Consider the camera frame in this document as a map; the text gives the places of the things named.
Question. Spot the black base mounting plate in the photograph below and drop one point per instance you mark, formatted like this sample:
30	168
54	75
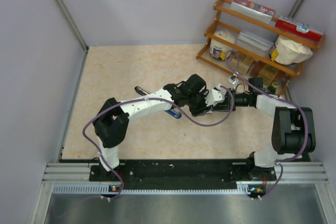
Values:
176	174

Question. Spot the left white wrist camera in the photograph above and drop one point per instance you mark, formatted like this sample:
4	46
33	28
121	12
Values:
215	95

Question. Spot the aluminium frame rail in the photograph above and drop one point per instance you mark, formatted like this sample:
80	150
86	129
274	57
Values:
293	173

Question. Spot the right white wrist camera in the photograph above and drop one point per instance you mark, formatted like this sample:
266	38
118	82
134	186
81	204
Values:
233	80

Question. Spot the wooden three-tier shelf rack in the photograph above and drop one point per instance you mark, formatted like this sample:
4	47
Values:
223	6

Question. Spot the red foil roll box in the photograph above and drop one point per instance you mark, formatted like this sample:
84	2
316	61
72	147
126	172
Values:
253	10

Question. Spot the green glass bottle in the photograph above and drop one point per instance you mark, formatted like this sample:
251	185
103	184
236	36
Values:
272	89

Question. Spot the silver grey long box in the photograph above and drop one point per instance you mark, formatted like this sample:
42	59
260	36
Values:
254	43

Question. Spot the dark brown cardboard box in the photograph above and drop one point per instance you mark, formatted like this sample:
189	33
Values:
267	72

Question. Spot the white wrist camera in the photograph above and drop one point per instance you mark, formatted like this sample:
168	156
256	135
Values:
215	95
233	80

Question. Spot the white bag with yellow label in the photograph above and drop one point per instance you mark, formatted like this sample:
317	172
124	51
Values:
286	51

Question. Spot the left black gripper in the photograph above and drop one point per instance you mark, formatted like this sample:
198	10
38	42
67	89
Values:
203	108

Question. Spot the white jar with label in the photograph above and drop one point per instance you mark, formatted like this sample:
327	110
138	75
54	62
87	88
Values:
217	49

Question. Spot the light brown cardboard box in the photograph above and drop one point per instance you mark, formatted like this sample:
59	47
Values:
244	63

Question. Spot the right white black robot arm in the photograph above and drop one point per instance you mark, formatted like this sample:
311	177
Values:
293	133

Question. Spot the grey slotted cable duct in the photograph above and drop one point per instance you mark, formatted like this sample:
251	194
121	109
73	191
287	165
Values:
239	188

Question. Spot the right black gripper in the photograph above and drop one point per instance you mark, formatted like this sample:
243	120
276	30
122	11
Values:
226	105

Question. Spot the blue metal stapler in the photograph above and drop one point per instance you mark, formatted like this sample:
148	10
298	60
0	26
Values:
172	112

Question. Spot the red white wrap box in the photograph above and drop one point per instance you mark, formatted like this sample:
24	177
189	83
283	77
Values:
298	28

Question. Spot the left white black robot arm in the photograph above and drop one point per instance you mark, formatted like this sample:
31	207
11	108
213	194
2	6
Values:
111	127

